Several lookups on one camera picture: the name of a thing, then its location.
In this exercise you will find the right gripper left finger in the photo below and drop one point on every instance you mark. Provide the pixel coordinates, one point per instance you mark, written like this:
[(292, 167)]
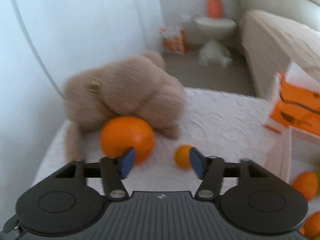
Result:
[(112, 171)]

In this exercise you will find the orange white paper bag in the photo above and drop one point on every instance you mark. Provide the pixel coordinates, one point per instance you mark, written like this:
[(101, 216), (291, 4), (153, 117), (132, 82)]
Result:
[(173, 40)]

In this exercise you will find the small round kumquat orange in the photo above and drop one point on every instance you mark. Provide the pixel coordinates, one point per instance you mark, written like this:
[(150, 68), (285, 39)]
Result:
[(181, 156)]

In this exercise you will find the beige upholstered bed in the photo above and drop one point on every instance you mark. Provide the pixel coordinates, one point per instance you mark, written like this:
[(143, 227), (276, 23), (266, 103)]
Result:
[(277, 32)]

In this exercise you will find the brown plush dog toy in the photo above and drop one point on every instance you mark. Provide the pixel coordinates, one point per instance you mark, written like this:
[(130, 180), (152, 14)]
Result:
[(138, 86)]

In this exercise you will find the mandarin with long stem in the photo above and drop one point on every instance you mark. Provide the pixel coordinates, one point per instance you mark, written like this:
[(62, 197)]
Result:
[(307, 184)]

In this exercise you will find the white lace tablecloth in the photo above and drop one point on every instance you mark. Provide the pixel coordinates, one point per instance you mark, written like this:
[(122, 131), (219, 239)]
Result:
[(227, 125)]

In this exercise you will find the white round side table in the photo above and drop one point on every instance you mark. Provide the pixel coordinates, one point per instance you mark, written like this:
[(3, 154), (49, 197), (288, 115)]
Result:
[(216, 30)]

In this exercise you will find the large orange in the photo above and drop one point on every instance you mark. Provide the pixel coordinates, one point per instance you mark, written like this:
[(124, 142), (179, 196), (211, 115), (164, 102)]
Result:
[(124, 132)]

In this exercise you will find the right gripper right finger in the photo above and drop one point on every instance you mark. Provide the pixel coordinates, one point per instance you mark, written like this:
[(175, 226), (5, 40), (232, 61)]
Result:
[(211, 170)]

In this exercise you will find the green pear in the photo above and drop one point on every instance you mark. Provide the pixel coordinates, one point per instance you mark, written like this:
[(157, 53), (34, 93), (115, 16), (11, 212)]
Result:
[(317, 173)]

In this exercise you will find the orange tissue box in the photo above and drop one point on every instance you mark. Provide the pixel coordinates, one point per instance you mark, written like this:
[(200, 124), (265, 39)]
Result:
[(293, 101)]

